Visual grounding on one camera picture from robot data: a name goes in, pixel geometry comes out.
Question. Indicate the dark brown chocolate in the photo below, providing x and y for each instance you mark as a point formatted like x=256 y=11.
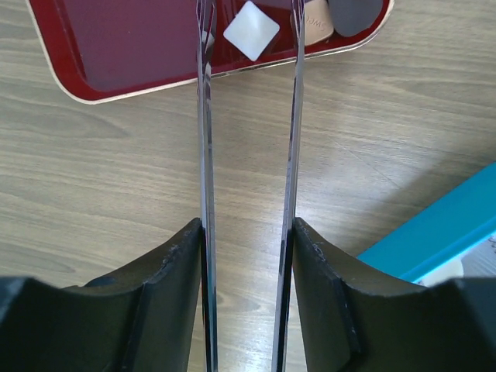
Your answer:
x=350 y=17

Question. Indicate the tan chocolate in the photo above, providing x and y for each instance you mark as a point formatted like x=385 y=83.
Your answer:
x=318 y=23

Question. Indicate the white square chocolate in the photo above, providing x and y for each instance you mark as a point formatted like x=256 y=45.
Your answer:
x=251 y=31

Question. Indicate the blue tin box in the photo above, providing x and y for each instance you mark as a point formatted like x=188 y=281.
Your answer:
x=449 y=227

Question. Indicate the metal tongs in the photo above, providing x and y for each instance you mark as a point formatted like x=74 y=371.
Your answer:
x=244 y=188

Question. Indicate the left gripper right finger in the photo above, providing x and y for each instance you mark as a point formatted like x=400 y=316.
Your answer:
x=357 y=318

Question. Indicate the red tray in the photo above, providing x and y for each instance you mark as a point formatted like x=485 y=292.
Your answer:
x=99 y=51

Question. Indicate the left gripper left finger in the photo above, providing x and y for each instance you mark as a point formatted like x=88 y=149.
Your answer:
x=139 y=317

